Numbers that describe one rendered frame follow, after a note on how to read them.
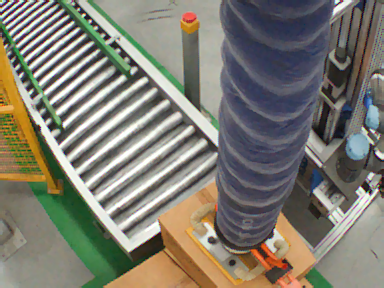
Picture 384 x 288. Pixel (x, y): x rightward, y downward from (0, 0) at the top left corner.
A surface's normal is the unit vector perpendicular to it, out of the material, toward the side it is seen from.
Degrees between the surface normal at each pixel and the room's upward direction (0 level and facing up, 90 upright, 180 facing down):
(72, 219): 0
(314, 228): 0
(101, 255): 0
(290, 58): 78
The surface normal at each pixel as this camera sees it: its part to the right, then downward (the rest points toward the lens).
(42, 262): -0.02, -0.44
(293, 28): -0.01, 0.73
